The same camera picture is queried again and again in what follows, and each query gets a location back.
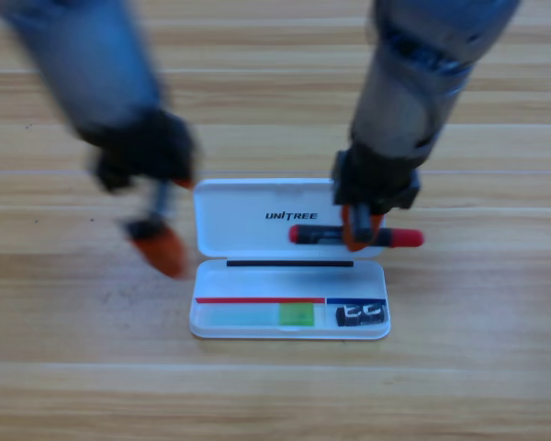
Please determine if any black eraser with white print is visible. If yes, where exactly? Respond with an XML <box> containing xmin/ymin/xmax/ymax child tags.
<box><xmin>334</xmin><ymin>302</ymin><xmax>389</xmax><ymax>328</ymax></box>

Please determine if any white Unitree pencil case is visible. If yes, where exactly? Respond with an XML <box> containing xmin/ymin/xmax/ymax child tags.
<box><xmin>188</xmin><ymin>177</ymin><xmax>391</xmax><ymax>341</ymax></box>

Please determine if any red and black marker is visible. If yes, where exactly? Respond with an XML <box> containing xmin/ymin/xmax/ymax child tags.
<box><xmin>287</xmin><ymin>223</ymin><xmax>426</xmax><ymax>248</ymax></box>

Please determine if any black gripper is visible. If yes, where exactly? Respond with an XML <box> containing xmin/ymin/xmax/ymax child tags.
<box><xmin>77</xmin><ymin>107</ymin><xmax>198</xmax><ymax>279</ymax></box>
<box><xmin>332</xmin><ymin>144</ymin><xmax>422</xmax><ymax>253</ymax></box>

